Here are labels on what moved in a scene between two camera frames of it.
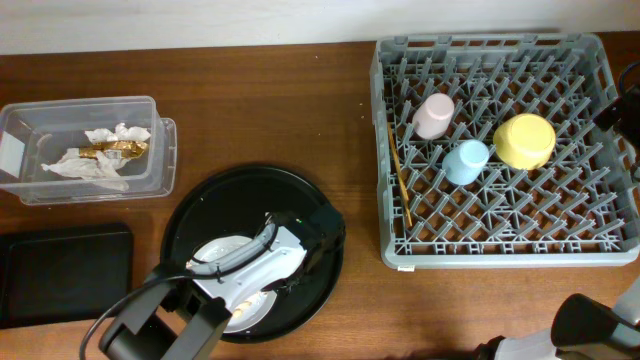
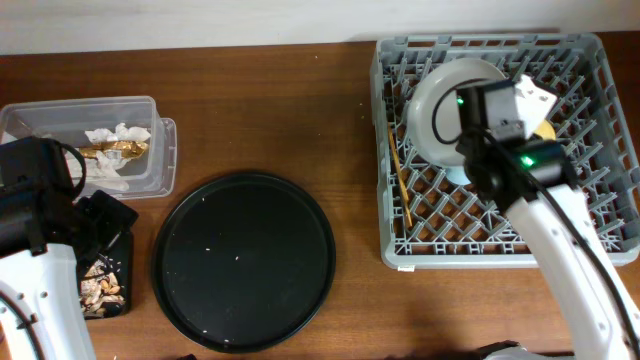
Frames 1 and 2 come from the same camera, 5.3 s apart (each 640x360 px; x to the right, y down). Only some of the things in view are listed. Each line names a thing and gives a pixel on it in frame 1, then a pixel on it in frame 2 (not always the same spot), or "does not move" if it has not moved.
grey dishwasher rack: x=488 y=154 does not move
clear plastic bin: x=87 y=150 does not move
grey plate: x=239 y=271 to x=433 y=110
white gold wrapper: x=102 y=158 does not move
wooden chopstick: x=406 y=199 does not move
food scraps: x=237 y=312 to x=100 y=292
